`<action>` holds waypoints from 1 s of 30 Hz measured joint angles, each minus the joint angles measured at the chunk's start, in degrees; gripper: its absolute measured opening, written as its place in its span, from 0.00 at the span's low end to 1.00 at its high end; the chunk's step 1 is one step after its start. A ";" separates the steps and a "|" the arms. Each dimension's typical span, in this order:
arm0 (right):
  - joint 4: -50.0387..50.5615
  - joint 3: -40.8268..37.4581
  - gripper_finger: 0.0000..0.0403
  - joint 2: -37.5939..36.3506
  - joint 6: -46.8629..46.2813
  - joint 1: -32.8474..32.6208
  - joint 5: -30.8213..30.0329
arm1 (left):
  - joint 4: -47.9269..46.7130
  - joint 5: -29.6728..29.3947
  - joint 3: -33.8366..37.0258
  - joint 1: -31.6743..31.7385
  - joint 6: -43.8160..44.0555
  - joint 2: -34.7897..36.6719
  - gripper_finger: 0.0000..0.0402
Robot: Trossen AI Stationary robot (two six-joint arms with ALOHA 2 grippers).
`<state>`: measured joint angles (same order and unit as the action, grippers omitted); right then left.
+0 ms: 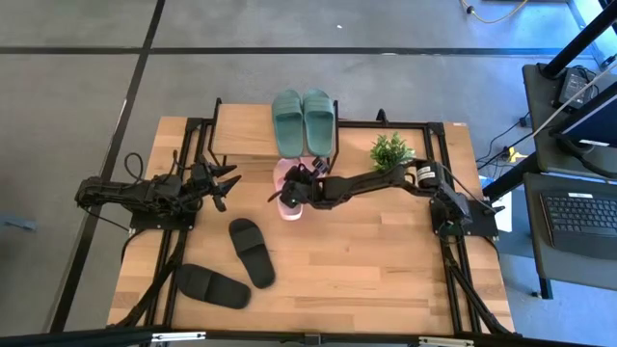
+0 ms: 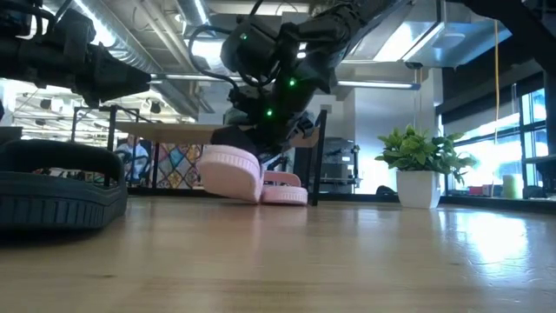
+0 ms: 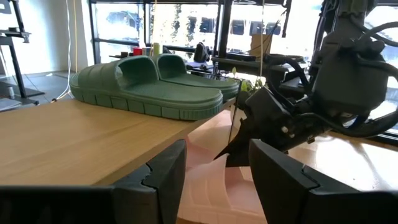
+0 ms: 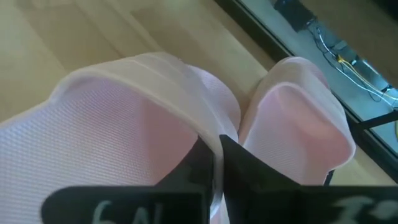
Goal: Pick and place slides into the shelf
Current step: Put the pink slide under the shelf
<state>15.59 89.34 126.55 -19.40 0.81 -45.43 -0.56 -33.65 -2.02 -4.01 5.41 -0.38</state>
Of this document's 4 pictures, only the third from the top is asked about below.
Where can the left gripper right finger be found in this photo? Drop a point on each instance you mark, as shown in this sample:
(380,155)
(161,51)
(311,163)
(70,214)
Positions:
(295,196)

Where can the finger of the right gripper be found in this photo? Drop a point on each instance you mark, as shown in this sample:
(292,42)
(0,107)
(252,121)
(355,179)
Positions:
(239,157)
(237,137)

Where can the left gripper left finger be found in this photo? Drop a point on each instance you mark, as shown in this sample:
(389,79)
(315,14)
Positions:
(161,186)

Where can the pink foam slide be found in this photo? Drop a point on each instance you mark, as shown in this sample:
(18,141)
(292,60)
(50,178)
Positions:
(211,193)

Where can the green foam slide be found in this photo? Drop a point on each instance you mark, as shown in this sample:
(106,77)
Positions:
(199,81)
(155,96)

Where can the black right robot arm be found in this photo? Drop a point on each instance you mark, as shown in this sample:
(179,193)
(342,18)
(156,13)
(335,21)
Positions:
(348,77)

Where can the wooden shelf board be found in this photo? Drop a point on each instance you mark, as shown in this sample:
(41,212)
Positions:
(77,140)

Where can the green potted plant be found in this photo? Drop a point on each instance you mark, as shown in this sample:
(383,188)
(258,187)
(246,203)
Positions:
(248,85)

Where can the cardboard box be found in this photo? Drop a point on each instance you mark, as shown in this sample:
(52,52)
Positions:
(261,45)

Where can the black bag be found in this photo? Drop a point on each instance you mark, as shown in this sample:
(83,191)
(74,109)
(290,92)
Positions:
(201,53)

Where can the yellow-green bottle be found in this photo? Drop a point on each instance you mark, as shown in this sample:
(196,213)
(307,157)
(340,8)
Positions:
(156,49)

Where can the red cup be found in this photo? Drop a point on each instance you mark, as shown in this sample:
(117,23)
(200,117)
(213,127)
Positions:
(137,51)

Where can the black tripod stand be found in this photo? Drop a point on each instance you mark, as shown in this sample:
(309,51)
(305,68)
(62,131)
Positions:
(15,62)

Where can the black window frame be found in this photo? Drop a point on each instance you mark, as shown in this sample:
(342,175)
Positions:
(224,28)

